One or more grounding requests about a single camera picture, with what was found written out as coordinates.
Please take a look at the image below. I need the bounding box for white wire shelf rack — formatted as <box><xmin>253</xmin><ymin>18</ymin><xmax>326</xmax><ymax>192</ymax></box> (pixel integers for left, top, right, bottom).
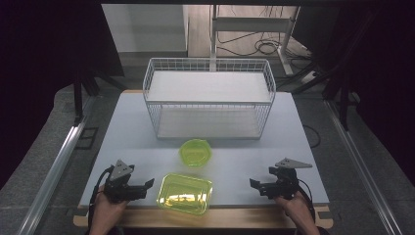
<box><xmin>142</xmin><ymin>57</ymin><xmax>277</xmax><ymax>141</ymax></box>

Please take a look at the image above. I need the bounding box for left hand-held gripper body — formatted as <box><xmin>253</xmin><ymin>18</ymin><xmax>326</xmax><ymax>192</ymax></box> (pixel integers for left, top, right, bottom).
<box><xmin>103</xmin><ymin>159</ymin><xmax>148</xmax><ymax>205</ymax></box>

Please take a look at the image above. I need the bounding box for white cabinet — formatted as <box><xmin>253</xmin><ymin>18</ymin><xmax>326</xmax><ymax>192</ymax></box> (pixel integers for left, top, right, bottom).
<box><xmin>101</xmin><ymin>3</ymin><xmax>190</xmax><ymax>54</ymax></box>

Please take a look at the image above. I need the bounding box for person's right hand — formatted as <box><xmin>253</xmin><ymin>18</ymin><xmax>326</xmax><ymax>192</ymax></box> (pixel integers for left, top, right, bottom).
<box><xmin>273</xmin><ymin>190</ymin><xmax>311</xmax><ymax>223</ymax></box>

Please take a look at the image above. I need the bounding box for black metal stand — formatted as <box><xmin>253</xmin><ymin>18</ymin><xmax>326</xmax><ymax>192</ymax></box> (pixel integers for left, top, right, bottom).
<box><xmin>276</xmin><ymin>9</ymin><xmax>383</xmax><ymax>131</ymax></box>
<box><xmin>71</xmin><ymin>60</ymin><xmax>129</xmax><ymax>127</ymax></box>

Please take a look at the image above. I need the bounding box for hand-held gripper black cable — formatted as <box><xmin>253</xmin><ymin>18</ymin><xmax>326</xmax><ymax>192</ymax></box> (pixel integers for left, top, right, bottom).
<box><xmin>296</xmin><ymin>178</ymin><xmax>317</xmax><ymax>223</ymax></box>
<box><xmin>87</xmin><ymin>165</ymin><xmax>115</xmax><ymax>228</ymax></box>

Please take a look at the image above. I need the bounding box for black floor cables tangle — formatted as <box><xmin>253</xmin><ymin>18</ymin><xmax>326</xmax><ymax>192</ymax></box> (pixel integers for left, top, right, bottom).
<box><xmin>215</xmin><ymin>5</ymin><xmax>312</xmax><ymax>59</ymax></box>

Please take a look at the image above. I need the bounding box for right hand-held gripper black cable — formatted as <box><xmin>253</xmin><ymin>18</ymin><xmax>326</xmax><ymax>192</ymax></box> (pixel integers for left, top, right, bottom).
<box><xmin>296</xmin><ymin>178</ymin><xmax>317</xmax><ymax>223</ymax></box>

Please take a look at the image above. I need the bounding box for left hand-held gripper black cable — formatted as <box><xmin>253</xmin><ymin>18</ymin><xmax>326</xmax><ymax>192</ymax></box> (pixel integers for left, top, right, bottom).
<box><xmin>87</xmin><ymin>165</ymin><xmax>115</xmax><ymax>228</ymax></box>

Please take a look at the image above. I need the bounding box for white metal desk frame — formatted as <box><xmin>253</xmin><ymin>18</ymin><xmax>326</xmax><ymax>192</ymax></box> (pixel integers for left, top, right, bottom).
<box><xmin>208</xmin><ymin>4</ymin><xmax>301</xmax><ymax>76</ymax></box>

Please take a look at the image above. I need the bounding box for thin black floor cable loop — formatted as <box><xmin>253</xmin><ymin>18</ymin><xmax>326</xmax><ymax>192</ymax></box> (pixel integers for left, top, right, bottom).
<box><xmin>302</xmin><ymin>124</ymin><xmax>322</xmax><ymax>149</ymax></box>

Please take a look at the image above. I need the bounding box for aluminium rail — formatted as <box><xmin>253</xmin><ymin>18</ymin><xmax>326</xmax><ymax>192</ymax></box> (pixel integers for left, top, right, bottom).
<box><xmin>17</xmin><ymin>97</ymin><xmax>96</xmax><ymax>235</ymax></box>
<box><xmin>324</xmin><ymin>99</ymin><xmax>405</xmax><ymax>235</ymax></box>

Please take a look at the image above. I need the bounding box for round green plastic container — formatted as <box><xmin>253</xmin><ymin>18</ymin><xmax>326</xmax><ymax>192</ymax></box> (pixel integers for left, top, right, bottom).
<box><xmin>179</xmin><ymin>138</ymin><xmax>212</xmax><ymax>168</ymax></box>

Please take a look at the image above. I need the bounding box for rectangular green plastic container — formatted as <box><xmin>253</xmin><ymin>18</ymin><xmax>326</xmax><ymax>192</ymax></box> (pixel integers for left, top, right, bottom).
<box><xmin>156</xmin><ymin>172</ymin><xmax>213</xmax><ymax>215</ymax></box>

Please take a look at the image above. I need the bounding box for person's left hand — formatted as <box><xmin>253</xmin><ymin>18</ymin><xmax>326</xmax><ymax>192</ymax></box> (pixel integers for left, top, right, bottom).
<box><xmin>93</xmin><ymin>185</ymin><xmax>129</xmax><ymax>219</ymax></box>

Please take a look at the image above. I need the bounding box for white power strip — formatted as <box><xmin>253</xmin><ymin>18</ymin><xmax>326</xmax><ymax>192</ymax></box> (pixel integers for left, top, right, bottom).
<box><xmin>300</xmin><ymin>70</ymin><xmax>318</xmax><ymax>85</ymax></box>

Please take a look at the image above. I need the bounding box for black floor bracket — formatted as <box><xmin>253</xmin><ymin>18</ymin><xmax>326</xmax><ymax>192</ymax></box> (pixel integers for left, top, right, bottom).
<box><xmin>74</xmin><ymin>126</ymin><xmax>100</xmax><ymax>151</ymax></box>

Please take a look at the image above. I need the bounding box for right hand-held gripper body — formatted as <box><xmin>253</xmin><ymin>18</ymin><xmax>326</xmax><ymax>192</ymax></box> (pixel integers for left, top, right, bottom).
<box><xmin>259</xmin><ymin>158</ymin><xmax>313</xmax><ymax>201</ymax></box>

